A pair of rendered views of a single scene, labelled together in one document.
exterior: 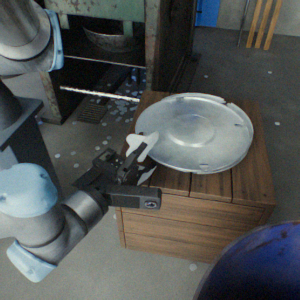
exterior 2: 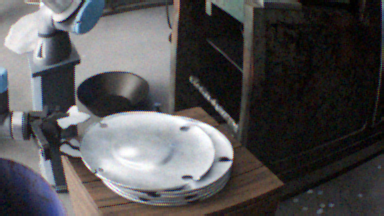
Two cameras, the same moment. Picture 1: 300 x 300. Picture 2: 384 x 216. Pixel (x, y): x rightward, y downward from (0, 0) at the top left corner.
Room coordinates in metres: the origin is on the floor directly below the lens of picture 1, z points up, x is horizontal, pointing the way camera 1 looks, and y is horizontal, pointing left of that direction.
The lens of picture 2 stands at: (-0.04, -0.93, 1.06)
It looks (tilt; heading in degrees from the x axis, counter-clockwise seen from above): 29 degrees down; 50
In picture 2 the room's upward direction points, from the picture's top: 2 degrees clockwise
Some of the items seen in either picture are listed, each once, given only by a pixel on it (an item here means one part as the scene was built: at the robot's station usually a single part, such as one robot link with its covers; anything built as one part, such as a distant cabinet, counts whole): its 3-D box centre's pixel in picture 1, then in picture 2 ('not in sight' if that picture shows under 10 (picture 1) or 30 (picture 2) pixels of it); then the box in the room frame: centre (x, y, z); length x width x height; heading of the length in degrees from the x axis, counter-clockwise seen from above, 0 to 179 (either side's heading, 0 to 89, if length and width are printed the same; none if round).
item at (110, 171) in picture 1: (108, 181); (42, 126); (0.35, 0.09, 0.41); 0.12 x 0.09 x 0.08; 145
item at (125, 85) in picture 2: not in sight; (109, 97); (0.95, 0.68, 0.04); 0.30 x 0.30 x 0.07
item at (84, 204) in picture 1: (82, 211); (20, 126); (0.28, 0.13, 0.41); 0.08 x 0.05 x 0.08; 55
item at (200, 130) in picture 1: (191, 129); (140, 149); (0.54, -0.11, 0.40); 0.29 x 0.29 x 0.01
